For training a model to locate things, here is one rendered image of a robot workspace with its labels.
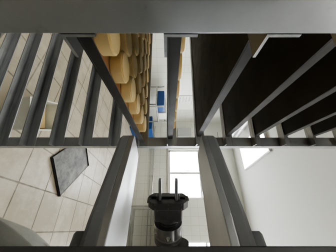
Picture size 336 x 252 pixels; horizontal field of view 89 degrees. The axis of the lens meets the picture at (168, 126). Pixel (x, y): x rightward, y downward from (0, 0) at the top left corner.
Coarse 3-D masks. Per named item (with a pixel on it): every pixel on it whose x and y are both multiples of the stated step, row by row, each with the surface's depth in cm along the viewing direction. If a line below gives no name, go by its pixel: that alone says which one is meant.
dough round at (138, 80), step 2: (138, 74) 40; (136, 76) 39; (138, 76) 40; (140, 76) 42; (134, 78) 39; (136, 78) 39; (138, 78) 40; (140, 78) 42; (134, 80) 39; (136, 80) 39; (138, 80) 40; (140, 80) 42; (136, 82) 39; (138, 82) 40; (140, 82) 42; (136, 84) 39; (138, 84) 40; (140, 84) 42; (136, 86) 39; (138, 86) 40; (140, 86) 42; (136, 88) 40; (138, 88) 40; (140, 88) 42; (136, 90) 40; (138, 90) 40; (140, 90) 42; (138, 92) 41; (140, 92) 42
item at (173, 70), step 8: (168, 40) 18; (176, 40) 18; (168, 48) 19; (176, 48) 19; (168, 56) 20; (176, 56) 20; (168, 64) 22; (176, 64) 22; (168, 72) 23; (176, 72) 23; (168, 80) 25; (176, 80) 25; (168, 88) 27; (176, 88) 27; (168, 96) 29; (168, 104) 32; (168, 112) 36; (168, 120) 40; (168, 128) 45; (168, 136) 52
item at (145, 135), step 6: (150, 36) 70; (150, 42) 69; (150, 48) 68; (150, 54) 67; (150, 60) 66; (150, 66) 65; (150, 72) 64; (150, 78) 63; (144, 114) 58; (144, 132) 56; (144, 138) 55; (138, 144) 53; (144, 144) 54
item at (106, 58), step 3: (93, 39) 20; (102, 57) 23; (105, 57) 24; (108, 57) 25; (105, 60) 24; (108, 60) 25; (105, 63) 24; (108, 63) 25; (108, 66) 25; (108, 69) 25; (117, 84) 30; (117, 87) 30; (120, 93) 32; (126, 102) 36; (126, 105) 36; (132, 114) 43; (132, 117) 43
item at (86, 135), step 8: (96, 72) 64; (96, 80) 62; (88, 88) 58; (96, 88) 61; (88, 96) 58; (96, 96) 60; (88, 104) 58; (96, 104) 59; (88, 112) 58; (88, 120) 57; (80, 128) 54; (88, 128) 56; (80, 136) 53; (88, 136) 55; (80, 144) 53; (88, 144) 54
